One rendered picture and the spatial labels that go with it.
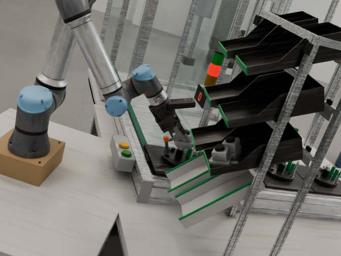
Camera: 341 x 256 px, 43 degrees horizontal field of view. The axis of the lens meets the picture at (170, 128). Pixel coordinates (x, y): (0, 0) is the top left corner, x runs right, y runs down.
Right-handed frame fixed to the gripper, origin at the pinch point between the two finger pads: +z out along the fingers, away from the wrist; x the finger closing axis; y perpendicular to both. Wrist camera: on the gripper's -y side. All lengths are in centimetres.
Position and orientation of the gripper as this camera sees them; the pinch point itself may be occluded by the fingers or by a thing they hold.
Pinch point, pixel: (186, 135)
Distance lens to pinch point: 178.4
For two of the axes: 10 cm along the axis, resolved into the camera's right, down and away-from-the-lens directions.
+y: -8.6, 5.1, 0.2
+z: 4.5, 7.4, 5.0
